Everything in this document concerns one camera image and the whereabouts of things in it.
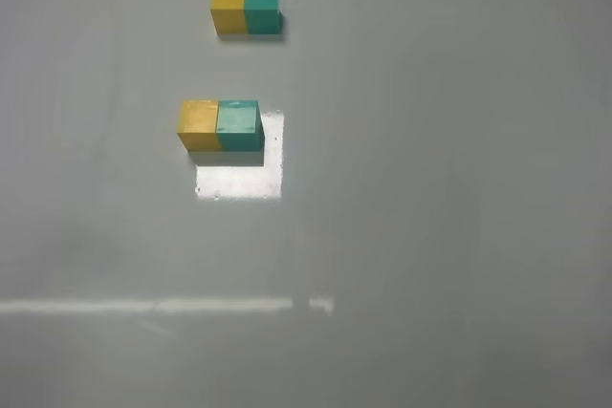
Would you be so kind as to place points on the green template block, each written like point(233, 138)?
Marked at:
point(263, 16)

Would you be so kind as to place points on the yellow template block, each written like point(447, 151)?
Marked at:
point(229, 16)

